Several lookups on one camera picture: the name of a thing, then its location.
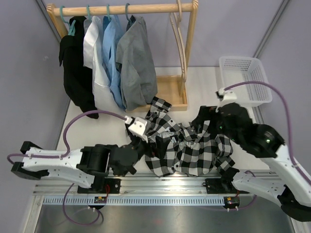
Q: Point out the light blue shirt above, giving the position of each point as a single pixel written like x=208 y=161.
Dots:
x=112 y=34

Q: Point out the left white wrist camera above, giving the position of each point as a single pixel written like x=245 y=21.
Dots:
x=138 y=127

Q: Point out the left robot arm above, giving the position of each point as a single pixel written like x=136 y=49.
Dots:
x=88 y=167

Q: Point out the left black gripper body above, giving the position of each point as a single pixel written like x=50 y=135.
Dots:
x=143 y=147

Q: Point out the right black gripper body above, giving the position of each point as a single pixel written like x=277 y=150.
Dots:
x=208 y=113

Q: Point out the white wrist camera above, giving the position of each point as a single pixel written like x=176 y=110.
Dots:
x=225 y=97
x=138 y=127

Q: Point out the white plastic basket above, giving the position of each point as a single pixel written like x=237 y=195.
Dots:
x=234 y=69

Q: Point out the teal hanger of white shirt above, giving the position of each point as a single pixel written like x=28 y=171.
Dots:
x=88 y=12

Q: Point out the teal hanger of black shirt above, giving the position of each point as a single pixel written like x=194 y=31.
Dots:
x=71 y=25

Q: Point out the grey shirt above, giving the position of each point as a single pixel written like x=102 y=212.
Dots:
x=136 y=65

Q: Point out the wooden clothes rack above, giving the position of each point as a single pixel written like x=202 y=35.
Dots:
x=170 y=86

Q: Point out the teal hanger of blue shirt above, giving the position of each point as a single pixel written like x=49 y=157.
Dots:
x=108 y=13

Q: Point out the wooden hanger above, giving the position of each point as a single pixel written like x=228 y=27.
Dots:
x=175 y=19

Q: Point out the blue-grey hanger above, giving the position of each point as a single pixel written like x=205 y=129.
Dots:
x=126 y=13

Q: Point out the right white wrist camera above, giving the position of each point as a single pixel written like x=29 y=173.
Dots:
x=225 y=97

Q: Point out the aluminium mounting rail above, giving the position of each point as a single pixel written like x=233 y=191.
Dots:
x=143 y=189

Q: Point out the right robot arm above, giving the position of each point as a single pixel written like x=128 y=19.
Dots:
x=293 y=195

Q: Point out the black white checkered shirt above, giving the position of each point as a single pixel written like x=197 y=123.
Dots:
x=195 y=153

